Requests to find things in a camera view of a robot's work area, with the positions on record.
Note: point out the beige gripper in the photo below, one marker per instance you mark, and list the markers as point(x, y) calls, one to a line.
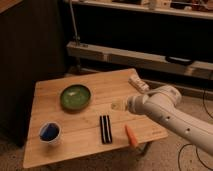
point(120, 105)

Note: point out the white plastic bottle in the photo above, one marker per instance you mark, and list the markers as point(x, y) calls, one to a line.
point(139, 84)

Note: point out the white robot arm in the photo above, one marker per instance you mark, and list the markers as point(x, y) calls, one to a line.
point(160, 105)

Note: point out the black striped rectangular block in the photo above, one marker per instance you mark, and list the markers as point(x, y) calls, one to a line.
point(105, 128)

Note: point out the orange carrot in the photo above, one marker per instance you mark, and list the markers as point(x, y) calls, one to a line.
point(131, 137)

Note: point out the green ceramic bowl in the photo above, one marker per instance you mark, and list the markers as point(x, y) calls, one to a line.
point(75, 97)

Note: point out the wooden folding table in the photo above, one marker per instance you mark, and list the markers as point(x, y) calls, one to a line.
point(81, 135)

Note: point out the white cup with blue inside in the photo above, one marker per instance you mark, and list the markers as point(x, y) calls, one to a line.
point(50, 133)

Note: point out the metal vertical pole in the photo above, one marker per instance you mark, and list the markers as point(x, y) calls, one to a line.
point(76, 36)

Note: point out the upper metal shelf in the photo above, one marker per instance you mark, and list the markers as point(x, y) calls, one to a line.
point(140, 8)

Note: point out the metal rail beam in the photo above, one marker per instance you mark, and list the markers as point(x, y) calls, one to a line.
point(137, 59)

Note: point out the black handle on rail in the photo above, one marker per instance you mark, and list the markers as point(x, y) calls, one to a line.
point(180, 61)

